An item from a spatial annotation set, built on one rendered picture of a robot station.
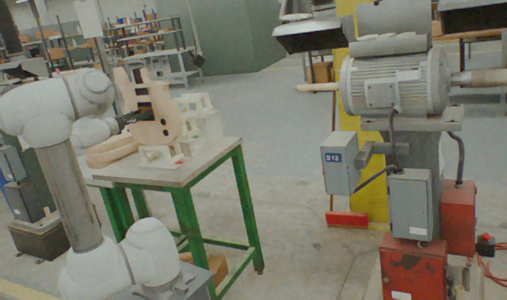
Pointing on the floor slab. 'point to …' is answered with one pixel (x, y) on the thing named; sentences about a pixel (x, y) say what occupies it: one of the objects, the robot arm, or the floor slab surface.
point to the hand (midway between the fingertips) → (145, 112)
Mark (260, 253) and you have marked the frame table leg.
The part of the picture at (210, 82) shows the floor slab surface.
